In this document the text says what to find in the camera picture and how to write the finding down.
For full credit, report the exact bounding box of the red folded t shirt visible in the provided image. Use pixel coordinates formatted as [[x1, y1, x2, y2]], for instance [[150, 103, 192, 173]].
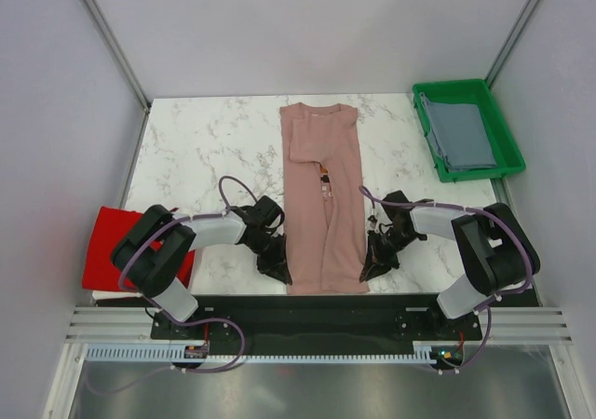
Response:
[[82, 205, 196, 298]]

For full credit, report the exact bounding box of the aluminium front rail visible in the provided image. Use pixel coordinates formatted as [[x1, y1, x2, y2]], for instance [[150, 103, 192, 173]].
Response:
[[66, 307, 573, 345]]

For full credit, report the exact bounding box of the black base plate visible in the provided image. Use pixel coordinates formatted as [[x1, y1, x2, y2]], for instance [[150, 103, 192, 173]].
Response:
[[149, 292, 482, 358]]

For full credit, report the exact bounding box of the green plastic bin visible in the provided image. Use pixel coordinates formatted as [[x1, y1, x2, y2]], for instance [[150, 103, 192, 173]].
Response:
[[413, 78, 526, 182]]

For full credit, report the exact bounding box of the light blue cable duct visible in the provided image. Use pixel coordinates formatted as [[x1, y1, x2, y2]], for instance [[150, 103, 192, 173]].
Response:
[[85, 344, 436, 364]]

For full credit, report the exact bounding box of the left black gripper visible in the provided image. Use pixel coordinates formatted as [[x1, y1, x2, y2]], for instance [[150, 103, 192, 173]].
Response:
[[246, 233, 291, 286]]

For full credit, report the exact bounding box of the aluminium corner post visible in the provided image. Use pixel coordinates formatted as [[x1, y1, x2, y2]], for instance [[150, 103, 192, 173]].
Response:
[[80, 0, 151, 114], [484, 0, 543, 88]]

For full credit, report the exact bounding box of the left aluminium corner post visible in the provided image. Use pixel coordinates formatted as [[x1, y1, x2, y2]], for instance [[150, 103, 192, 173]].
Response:
[[80, 0, 151, 114]]

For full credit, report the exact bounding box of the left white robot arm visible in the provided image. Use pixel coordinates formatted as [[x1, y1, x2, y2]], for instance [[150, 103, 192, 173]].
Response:
[[110, 196, 292, 340]]

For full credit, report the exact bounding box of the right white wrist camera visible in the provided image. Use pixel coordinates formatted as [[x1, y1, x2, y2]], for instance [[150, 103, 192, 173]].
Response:
[[367, 214, 379, 231]]

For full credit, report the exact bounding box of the right aluminium corner post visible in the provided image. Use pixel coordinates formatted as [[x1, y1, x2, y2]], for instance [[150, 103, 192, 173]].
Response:
[[484, 0, 543, 88]]

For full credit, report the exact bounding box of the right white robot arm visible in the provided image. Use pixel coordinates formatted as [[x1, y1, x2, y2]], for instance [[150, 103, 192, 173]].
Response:
[[359, 187, 540, 340]]

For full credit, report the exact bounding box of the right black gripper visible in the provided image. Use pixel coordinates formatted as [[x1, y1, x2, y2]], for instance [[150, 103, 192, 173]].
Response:
[[360, 226, 420, 283]]

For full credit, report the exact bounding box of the pink t shirt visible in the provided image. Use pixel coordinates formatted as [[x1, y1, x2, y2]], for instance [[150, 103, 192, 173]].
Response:
[[279, 102, 369, 295]]

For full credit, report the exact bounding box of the grey blue folded shirt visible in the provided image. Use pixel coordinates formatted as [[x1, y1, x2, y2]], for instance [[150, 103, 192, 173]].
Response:
[[420, 93, 497, 172]]

